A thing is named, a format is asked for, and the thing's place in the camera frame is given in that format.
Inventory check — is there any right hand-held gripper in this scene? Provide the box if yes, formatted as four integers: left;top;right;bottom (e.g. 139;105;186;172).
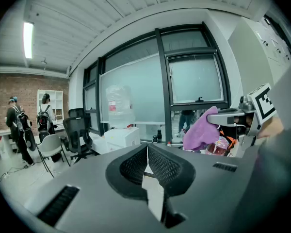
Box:
207;83;277;152

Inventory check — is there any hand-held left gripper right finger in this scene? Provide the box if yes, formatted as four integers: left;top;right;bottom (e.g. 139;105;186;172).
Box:
147;143;252;232

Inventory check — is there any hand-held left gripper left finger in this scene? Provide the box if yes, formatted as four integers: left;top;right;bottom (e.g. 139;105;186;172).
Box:
25;143;166;232

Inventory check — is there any purple cloth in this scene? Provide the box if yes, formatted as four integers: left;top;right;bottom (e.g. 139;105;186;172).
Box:
182;105;221;151

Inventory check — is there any person's right forearm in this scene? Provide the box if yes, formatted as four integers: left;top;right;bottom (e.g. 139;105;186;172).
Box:
256;116;286;140

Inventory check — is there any clear water jug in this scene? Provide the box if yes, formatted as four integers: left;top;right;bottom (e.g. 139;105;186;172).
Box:
105;84;136;130

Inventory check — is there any colourful shiny bag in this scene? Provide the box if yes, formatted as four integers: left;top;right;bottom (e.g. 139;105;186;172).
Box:
205;130;240;158

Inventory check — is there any white box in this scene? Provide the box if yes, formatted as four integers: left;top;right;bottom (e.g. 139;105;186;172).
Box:
90;132;110;155

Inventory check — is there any black mesh office chair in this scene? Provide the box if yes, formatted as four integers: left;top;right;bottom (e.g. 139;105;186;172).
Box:
62;116;100;165
68;107;92;121

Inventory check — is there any grey plastic chair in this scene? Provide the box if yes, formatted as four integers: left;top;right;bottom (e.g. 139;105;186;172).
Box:
35;133;71;179

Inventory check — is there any white locker cabinet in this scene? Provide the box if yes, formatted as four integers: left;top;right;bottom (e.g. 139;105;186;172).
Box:
227;15;291;100

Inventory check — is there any black oval bag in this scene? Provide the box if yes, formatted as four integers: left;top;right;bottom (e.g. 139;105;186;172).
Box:
22;122;37;153

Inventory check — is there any large frosted board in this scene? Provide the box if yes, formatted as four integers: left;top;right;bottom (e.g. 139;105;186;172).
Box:
98;53;166;125

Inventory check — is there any white shelf cabinet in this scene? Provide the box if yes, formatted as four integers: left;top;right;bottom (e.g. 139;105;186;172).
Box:
36;89;65;126

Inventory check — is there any white table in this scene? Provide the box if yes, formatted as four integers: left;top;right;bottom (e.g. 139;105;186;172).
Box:
0;128;18;160

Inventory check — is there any ceiling tube light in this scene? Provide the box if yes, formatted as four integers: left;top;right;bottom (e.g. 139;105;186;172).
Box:
23;21;34;60

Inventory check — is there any black window frame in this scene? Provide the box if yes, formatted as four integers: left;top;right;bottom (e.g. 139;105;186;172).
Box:
82;21;232;146

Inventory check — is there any white floor cable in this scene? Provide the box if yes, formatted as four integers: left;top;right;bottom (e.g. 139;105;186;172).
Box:
0;165;25;182

